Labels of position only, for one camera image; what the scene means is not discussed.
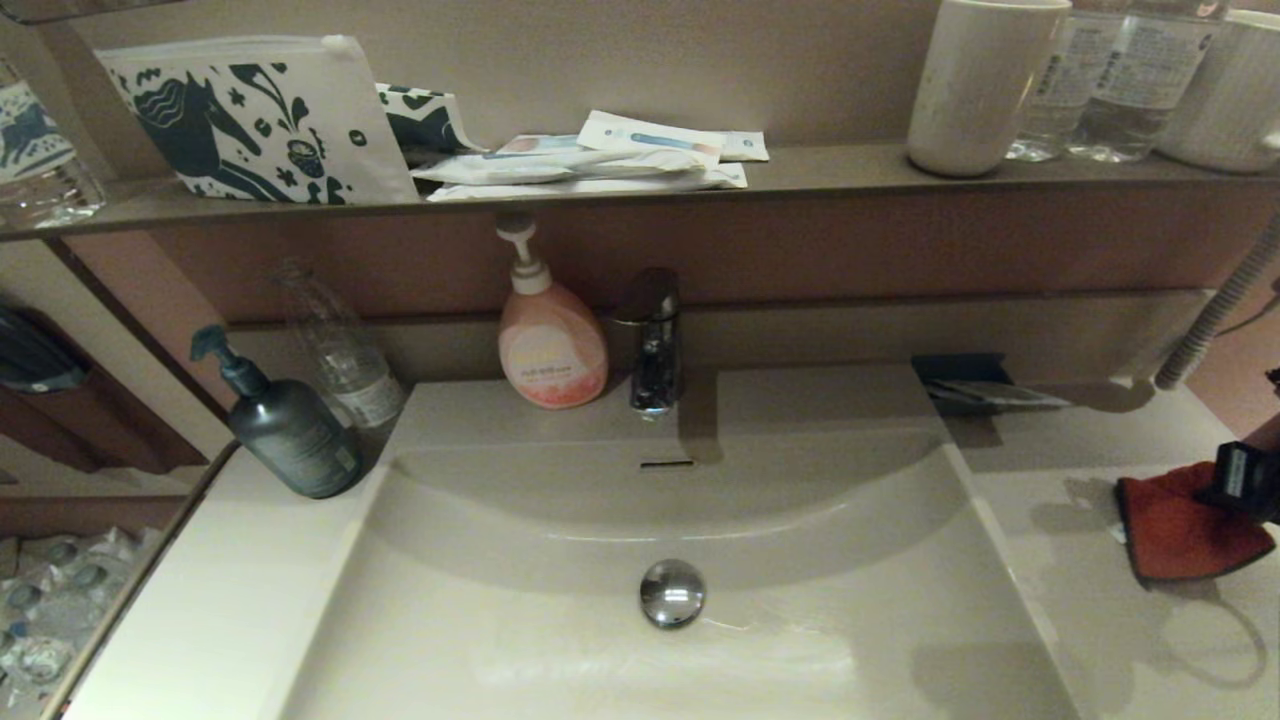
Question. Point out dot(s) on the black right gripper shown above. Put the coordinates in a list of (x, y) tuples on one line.
[(1250, 480)]

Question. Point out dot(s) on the orange-red microfibre cloth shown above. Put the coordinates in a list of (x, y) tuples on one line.
[(1180, 540)]

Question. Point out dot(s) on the chrome lever faucet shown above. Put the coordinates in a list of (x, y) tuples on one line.
[(655, 365)]

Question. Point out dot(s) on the white ceramic sink basin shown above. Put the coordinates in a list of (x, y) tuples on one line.
[(520, 650)]

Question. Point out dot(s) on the dark teal box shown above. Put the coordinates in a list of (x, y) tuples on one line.
[(955, 367)]

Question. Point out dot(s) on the white ceramic cup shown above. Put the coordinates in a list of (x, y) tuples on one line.
[(1220, 105), (980, 90)]

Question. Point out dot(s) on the clear water bottle white label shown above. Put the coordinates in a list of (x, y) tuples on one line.
[(1050, 115), (1140, 90)]

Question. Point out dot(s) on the chrome drain stopper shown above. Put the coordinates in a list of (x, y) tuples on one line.
[(672, 593)]

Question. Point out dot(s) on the white toothbrush sachet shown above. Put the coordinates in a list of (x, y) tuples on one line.
[(645, 135)]

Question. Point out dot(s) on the pink soap pump bottle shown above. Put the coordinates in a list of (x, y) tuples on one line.
[(552, 358)]

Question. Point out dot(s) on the flat white sachet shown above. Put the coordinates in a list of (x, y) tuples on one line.
[(592, 187)]

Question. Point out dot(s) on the white sachet with pink print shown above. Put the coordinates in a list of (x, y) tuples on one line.
[(535, 145)]

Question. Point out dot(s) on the empty clear plastic bottle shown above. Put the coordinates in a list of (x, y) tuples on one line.
[(350, 375)]

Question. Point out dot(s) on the small white patterned pouch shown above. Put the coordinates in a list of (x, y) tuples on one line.
[(422, 120)]

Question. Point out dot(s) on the dark teal pump bottle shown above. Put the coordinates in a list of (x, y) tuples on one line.
[(290, 440)]

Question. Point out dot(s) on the white horse print pouch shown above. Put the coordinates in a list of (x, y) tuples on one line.
[(345, 108)]

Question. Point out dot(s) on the shrink-wrapped water bottle pack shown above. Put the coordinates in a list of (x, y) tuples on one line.
[(60, 610)]

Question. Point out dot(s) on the dark blue folded bag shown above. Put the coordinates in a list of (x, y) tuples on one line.
[(30, 355)]

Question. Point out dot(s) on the water bottle blue print label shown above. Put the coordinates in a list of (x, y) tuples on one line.
[(38, 150)]

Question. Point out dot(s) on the brown wall shelf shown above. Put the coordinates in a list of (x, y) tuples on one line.
[(840, 175)]

